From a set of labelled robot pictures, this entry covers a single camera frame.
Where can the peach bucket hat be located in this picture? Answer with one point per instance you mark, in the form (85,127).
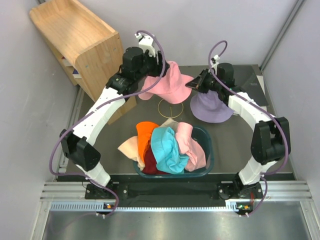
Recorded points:
(130,149)

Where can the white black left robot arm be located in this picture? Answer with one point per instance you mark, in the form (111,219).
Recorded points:
(160,78)

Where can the teal plastic basin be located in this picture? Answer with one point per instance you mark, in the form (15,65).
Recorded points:
(203,138)

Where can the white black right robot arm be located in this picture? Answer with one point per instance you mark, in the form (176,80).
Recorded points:
(271,135)

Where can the beige bucket hat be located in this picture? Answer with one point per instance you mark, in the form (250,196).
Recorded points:
(170,123)

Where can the aluminium frame rail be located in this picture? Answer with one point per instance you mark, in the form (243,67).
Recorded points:
(287,213)

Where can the dark red bucket hat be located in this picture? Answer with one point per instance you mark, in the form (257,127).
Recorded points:
(151,164)

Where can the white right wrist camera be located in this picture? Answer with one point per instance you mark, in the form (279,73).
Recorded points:
(215,61)

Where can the turquoise bucket hat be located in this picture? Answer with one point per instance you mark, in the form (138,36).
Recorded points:
(165,149)

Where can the wooden shelf unit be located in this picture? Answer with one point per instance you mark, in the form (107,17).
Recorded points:
(75,33)

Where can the orange bucket hat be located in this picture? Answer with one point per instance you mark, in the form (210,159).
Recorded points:
(144,134)

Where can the lavender bucket hat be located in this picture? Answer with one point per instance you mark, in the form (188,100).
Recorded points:
(208,108)

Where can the gold wire hat stand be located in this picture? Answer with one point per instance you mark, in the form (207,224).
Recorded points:
(168,110)

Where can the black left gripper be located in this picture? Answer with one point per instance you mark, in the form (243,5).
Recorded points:
(157,69)

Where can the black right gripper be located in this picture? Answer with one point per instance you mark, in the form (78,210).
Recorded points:
(199,82)

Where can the light pink bucket hat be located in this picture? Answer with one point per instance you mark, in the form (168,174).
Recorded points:
(188,146)

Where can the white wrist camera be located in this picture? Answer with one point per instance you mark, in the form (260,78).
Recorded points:
(215,61)
(146,43)

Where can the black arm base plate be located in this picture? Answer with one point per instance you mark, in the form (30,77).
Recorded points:
(220,190)

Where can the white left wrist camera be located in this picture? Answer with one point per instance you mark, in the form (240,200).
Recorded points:
(146,43)

